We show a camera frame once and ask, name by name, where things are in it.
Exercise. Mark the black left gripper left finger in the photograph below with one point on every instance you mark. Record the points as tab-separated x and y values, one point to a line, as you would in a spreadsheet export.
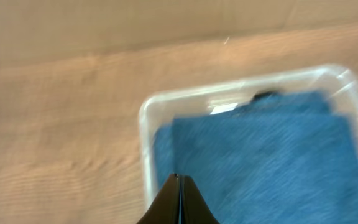
165	207

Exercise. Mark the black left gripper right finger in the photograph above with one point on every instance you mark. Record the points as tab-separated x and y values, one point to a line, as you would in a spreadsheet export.
194	209

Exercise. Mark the teal blue towel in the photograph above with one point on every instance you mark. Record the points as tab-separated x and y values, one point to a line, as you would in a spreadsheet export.
280	159

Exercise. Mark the black cloth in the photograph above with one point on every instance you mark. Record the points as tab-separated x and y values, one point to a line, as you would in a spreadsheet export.
265	94

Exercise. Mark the white label in bin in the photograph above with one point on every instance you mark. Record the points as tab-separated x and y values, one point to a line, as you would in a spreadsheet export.
223	108

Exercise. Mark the clear plastic storage bin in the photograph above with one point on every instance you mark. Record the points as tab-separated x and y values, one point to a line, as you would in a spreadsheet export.
337	83

